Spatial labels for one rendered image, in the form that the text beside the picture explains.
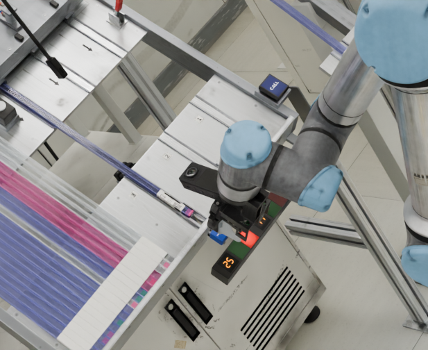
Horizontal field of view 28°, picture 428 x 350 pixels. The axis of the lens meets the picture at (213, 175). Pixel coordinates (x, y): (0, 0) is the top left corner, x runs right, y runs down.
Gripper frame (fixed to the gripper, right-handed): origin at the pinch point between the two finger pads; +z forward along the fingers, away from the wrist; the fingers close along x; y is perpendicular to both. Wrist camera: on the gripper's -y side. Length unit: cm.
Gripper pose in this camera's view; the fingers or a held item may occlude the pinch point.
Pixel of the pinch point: (220, 225)
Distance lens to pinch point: 164.6
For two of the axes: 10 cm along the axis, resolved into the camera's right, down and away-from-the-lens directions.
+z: -0.6, 4.6, 8.8
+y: 8.1, 5.4, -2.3
